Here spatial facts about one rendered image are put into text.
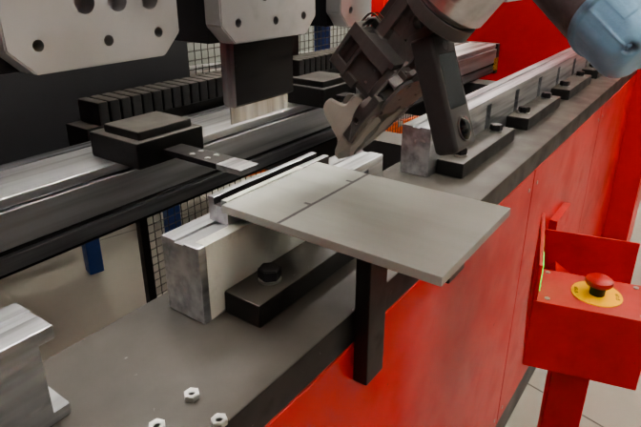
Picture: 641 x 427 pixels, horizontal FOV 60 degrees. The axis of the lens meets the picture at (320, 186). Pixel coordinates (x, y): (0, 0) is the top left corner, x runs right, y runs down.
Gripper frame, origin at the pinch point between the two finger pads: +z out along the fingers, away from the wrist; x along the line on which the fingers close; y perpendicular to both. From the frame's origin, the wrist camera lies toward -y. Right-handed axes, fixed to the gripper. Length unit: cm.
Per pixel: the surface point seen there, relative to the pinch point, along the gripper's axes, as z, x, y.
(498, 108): 16, -75, 4
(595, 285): 4.5, -32.3, -32.0
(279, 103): 3.0, 0.7, 10.9
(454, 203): -4.0, -4.4, -11.8
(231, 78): -0.9, 8.9, 12.9
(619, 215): 69, -213, -46
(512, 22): 43, -207, 50
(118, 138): 21.9, 10.3, 23.7
